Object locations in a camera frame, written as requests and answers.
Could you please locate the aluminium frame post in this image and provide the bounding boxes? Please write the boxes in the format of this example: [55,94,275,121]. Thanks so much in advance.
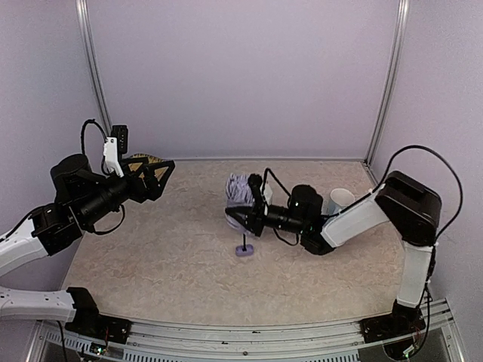
[365,0,411,167]
[75,0,112,133]

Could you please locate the light blue mug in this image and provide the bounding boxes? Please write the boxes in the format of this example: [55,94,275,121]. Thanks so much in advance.
[328,188,355,215]

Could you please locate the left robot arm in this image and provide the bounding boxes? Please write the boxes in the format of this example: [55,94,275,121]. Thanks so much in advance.
[1,125,175,324]

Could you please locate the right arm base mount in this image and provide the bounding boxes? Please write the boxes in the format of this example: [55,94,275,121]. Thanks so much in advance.
[360,314,426,343]

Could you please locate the lavender folding umbrella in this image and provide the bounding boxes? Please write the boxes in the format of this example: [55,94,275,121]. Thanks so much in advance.
[225,173,254,257]

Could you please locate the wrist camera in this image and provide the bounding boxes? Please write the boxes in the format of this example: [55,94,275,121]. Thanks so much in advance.
[248,173,273,206]
[103,124,128,177]

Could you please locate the yellow woven mat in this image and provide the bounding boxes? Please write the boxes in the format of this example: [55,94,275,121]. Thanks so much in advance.
[124,153,170,179]

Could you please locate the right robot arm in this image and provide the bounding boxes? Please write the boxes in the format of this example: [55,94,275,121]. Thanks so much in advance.
[223,160,443,326]

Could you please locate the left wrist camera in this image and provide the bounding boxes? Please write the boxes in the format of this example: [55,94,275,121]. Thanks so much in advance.
[103,124,128,177]

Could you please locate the right aluminium frame post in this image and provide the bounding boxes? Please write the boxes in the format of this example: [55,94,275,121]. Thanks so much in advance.
[365,0,411,167]

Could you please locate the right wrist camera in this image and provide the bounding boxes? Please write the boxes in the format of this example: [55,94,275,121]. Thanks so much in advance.
[248,173,273,206]

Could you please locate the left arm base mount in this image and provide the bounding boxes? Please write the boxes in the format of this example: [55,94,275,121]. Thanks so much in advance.
[65,314,132,345]

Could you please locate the front aluminium rail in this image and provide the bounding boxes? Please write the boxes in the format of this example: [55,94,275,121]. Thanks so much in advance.
[28,297,465,362]

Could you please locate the left aluminium frame post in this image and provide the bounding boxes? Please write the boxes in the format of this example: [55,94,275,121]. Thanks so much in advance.
[75,0,112,133]

